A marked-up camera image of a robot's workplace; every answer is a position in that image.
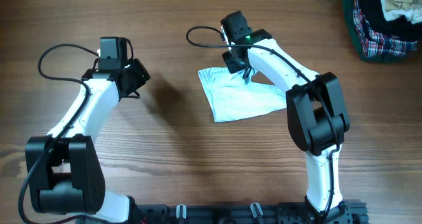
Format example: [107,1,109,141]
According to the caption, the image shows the black camera cable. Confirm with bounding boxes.
[18,43,103,224]
[185,26,341,223]

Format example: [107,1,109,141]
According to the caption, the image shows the left black camera cable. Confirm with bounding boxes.
[18,43,103,224]

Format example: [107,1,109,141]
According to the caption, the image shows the beige cream garment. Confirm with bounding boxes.
[380,0,421,24]

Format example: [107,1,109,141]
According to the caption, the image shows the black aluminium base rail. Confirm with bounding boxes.
[122,201,369,224]

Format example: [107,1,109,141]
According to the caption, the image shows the light blue striped baby pants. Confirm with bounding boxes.
[198,67,286,123]

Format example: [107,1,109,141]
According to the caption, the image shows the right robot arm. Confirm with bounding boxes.
[221,11,349,223]

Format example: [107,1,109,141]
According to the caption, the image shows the right black camera cable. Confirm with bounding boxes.
[185,26,341,223]

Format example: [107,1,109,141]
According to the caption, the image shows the red plaid shirt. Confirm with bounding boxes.
[352,0,419,59]

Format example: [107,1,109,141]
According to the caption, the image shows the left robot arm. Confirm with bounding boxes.
[18,36,150,223]

